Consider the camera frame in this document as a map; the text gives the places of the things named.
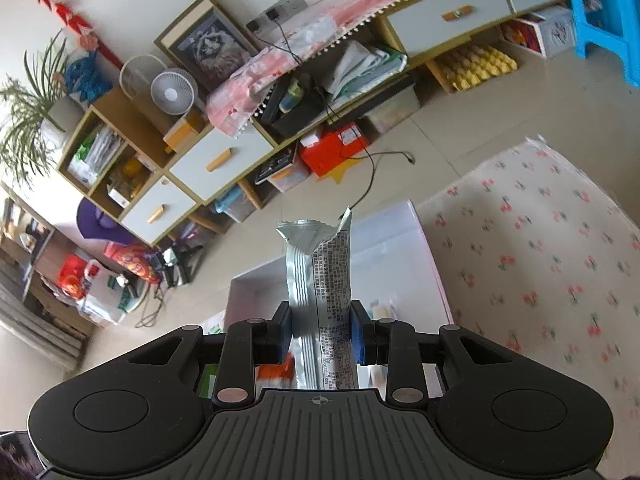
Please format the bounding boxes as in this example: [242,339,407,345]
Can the white plastic packets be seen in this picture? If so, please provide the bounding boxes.
[67,127,126,186]

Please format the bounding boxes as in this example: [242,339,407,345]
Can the blue green bottle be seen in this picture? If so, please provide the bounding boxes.
[280,82,306,113]

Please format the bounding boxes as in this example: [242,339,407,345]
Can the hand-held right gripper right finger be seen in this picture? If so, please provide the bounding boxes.
[350,300,526,408]

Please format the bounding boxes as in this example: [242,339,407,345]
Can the red patterned bag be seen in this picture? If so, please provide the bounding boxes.
[105,241,161,281]

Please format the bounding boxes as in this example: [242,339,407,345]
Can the black open box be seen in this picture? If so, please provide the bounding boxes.
[257,72,328,138]

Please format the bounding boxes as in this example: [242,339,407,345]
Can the clear bin black lid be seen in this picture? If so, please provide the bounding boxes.
[367,77,421,133]

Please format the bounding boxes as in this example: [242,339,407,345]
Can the yellow egg tray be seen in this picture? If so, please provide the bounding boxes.
[432,42,518,93]

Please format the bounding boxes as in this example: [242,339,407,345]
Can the pink floral cloth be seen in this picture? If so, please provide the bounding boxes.
[206,0,441,136]

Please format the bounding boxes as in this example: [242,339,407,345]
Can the pale folded cloths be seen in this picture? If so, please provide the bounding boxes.
[327,40,408,106]

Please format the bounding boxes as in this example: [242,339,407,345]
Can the black device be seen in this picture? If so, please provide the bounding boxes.
[155,242,206,288]

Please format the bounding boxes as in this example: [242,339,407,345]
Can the purple cap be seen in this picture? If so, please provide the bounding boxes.
[76,197,151,248]

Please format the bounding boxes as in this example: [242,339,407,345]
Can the framed picture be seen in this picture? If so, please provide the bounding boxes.
[154,0,261,96]

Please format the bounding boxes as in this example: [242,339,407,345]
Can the black charger cable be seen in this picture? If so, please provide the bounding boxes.
[247,7,416,210]

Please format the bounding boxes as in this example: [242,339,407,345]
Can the wooden cabinet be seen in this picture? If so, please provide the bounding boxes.
[57,0,576,248]

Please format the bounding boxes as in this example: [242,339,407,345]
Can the orange white snack packet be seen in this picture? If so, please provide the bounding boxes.
[255,354,296,391]

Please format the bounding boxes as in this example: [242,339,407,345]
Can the clear bin blue lid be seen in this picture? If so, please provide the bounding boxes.
[215,185,258,223]

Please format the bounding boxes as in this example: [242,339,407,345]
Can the small wooden box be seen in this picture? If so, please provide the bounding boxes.
[162,110,206,153]

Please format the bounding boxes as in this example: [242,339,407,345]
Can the red plastic bag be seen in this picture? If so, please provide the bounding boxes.
[57,254,98,301]

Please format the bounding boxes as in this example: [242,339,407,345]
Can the blue plastic stool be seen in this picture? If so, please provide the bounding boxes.
[567,0,640,88]

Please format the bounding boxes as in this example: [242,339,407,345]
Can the white printed cardboard box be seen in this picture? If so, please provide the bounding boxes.
[500,5,576,58]

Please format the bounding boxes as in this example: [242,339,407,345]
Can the silver snack packet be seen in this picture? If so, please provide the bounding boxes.
[276,206,360,391]

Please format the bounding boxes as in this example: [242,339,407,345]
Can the yellow star cutout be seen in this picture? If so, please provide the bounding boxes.
[325,157,363,186]

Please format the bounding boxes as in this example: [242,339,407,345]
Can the blue knitted decoration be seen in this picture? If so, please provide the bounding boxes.
[62,52,113,106]

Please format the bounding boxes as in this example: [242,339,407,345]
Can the red cardboard box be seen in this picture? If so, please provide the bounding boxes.
[299,122,373,177]

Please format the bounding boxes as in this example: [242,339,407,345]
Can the white storage box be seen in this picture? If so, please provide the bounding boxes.
[227,199,453,398]

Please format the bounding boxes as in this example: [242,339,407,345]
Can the red hanging decoration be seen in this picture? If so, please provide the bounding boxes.
[20,0,123,71]

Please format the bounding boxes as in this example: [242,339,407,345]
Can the yellow bottle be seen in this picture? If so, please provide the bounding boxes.
[117,157,151,196]

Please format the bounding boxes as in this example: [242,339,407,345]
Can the black printed box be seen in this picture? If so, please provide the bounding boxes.
[252,147,298,186]

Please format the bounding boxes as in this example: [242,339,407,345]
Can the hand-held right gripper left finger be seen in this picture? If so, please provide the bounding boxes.
[112,301,293,408]

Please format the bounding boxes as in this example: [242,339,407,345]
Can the white plastic bag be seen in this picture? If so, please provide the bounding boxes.
[75,260,146,326]

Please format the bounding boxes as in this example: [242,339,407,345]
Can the clear bin orange lid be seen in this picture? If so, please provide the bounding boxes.
[267,160,312,193]

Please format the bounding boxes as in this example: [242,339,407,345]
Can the white desk fan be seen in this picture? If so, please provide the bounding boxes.
[120,55,198,116]

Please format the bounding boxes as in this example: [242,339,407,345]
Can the potted green plant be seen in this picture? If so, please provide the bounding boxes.
[0,30,83,191]

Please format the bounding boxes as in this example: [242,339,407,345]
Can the cherry print blanket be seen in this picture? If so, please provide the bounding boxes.
[417,135,640,441]

